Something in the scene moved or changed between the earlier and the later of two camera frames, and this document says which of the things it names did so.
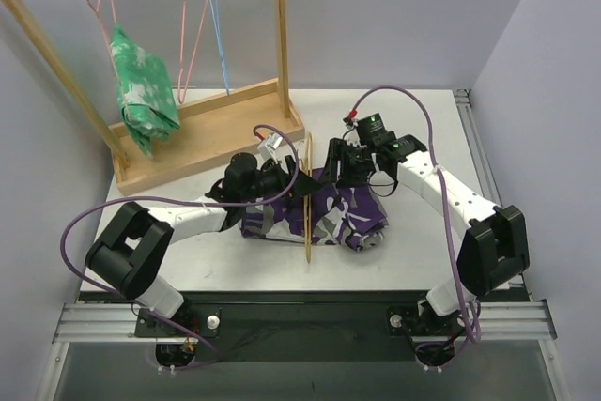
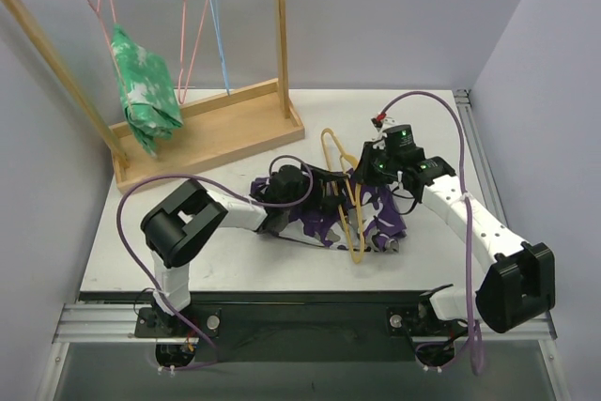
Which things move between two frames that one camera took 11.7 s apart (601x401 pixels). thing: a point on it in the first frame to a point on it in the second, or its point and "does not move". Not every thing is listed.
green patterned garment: [146, 89] does not move
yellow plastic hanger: [308, 165] to [343, 171]
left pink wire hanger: [96, 8] does not move
